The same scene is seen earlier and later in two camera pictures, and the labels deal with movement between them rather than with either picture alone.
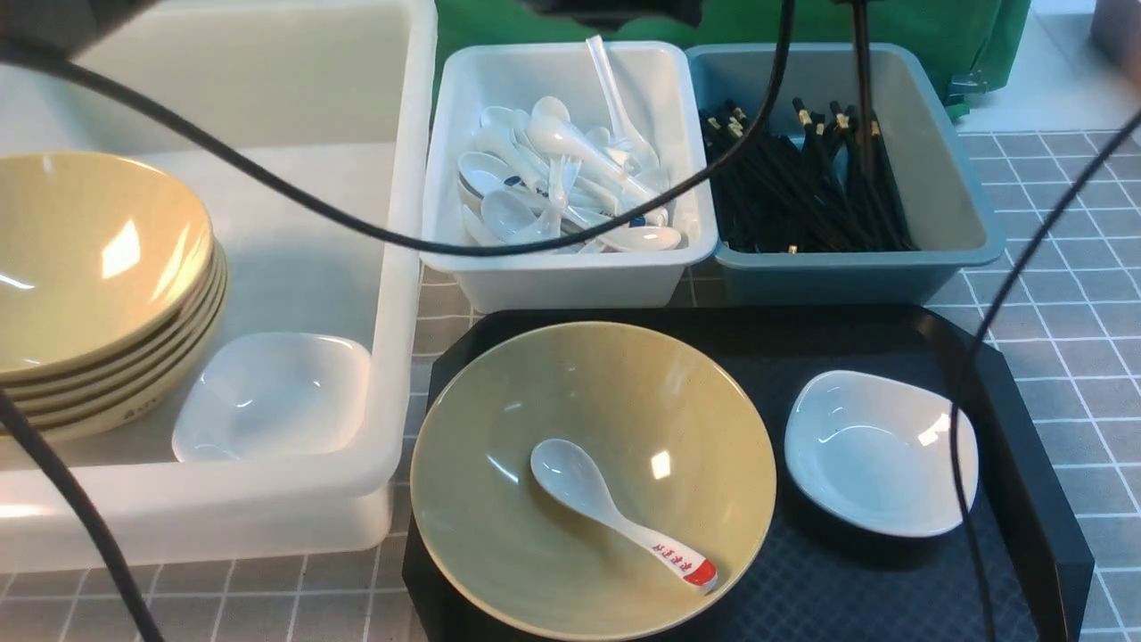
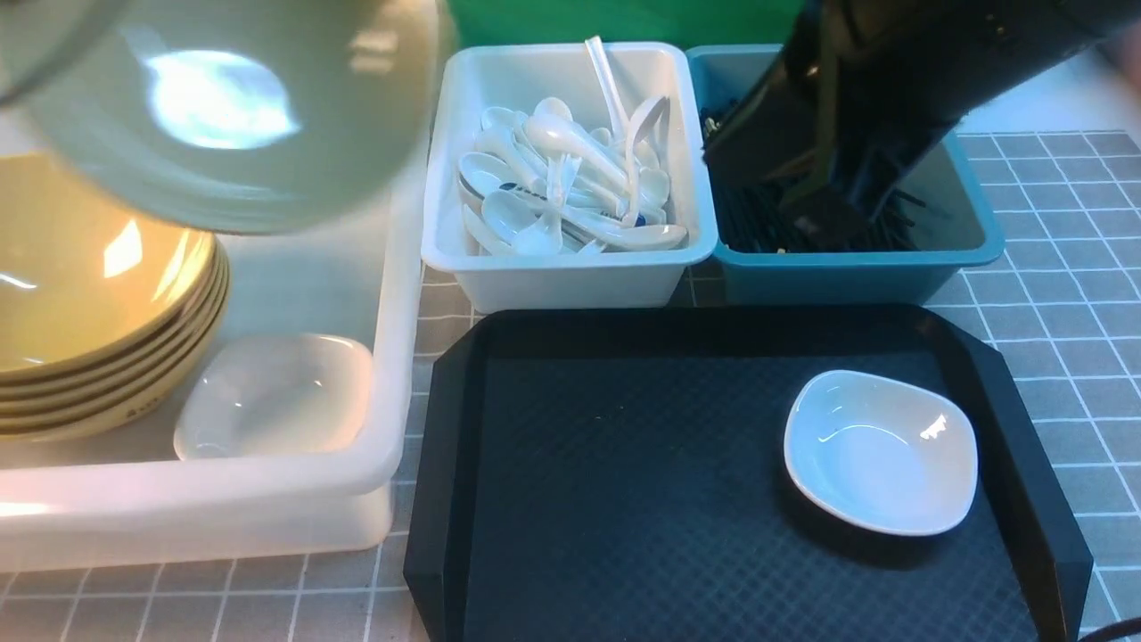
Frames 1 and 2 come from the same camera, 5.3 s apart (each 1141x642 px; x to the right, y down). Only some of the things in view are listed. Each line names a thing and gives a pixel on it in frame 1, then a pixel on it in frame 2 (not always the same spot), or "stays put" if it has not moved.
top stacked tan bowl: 97,259 stays put
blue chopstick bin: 797,222 stays put
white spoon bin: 535,143 stays put
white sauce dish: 874,451 stays put
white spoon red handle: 568,480 → 641,122
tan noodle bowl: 678,448 → 229,116
